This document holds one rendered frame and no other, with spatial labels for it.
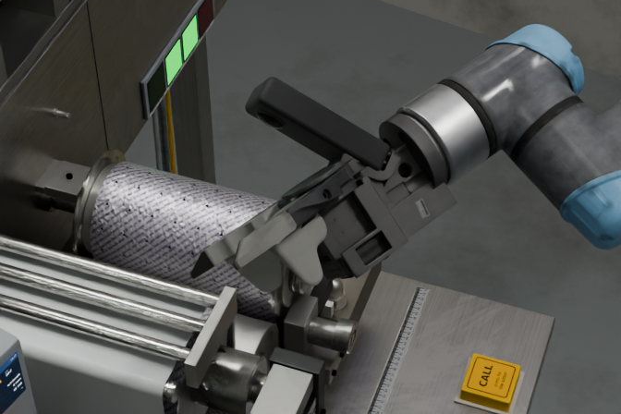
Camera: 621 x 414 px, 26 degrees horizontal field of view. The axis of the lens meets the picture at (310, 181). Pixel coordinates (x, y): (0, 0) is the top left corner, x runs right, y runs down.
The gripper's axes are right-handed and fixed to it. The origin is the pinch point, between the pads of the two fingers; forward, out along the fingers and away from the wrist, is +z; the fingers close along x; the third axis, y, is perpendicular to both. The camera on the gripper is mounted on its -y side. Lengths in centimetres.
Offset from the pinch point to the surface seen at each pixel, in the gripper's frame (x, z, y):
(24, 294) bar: 33.8, 9.3, -4.9
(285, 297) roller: 51, -17, 12
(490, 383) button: 73, -41, 42
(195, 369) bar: 21.2, 1.4, 9.1
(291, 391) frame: 18.8, -4.4, 15.6
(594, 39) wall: 225, -176, 27
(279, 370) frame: 20.6, -4.9, 13.6
